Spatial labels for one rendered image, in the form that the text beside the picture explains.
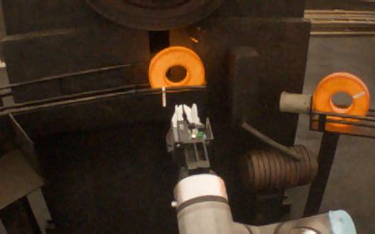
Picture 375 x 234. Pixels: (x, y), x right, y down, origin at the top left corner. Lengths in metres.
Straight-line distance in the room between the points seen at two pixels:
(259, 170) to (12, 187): 0.65
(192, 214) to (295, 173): 0.53
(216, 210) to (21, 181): 0.51
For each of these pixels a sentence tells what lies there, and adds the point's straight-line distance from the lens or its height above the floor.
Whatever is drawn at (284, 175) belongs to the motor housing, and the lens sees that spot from 1.00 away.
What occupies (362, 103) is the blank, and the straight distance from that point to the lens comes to 0.96.
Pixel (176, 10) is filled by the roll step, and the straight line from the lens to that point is 0.86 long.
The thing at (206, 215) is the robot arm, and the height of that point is 0.72.
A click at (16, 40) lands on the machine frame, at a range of 1.05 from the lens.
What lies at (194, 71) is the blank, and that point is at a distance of 0.95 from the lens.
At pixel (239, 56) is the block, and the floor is 0.80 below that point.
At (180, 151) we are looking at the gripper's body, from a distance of 0.62.
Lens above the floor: 1.10
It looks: 29 degrees down
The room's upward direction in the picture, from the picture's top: straight up
